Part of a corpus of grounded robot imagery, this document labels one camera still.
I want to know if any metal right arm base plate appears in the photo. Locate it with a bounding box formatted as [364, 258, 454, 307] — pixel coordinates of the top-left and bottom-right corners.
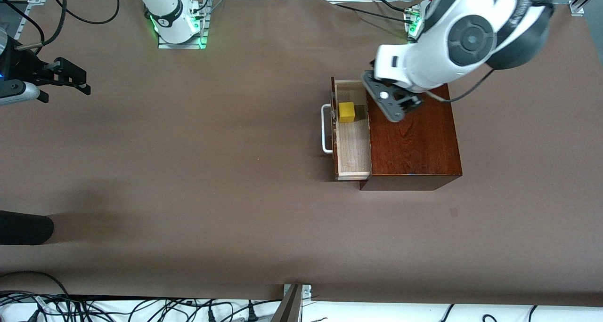
[157, 0, 209, 50]

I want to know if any black rounded object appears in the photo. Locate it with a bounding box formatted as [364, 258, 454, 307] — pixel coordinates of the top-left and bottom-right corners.
[0, 210, 55, 246]

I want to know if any dark brown wooden cabinet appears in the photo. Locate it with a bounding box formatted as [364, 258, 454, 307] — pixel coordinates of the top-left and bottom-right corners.
[360, 70, 463, 192]

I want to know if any perforated aluminium rail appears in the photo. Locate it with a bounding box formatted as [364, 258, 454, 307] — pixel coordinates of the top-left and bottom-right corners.
[13, 0, 49, 41]

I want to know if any small metal bracket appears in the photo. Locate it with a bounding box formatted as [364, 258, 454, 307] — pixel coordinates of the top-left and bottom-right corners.
[283, 284, 313, 300]

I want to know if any dark metal post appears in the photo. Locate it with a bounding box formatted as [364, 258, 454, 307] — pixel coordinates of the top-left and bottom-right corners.
[270, 284, 304, 322]

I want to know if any brown table cover sheet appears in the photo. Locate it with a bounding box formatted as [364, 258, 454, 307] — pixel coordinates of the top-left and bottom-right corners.
[0, 0, 603, 307]

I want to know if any wooden drawer with white handle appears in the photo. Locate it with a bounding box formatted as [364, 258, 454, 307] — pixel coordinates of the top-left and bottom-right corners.
[321, 76, 374, 182]

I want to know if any yellow block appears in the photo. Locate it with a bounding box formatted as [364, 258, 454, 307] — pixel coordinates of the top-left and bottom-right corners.
[338, 102, 356, 124]

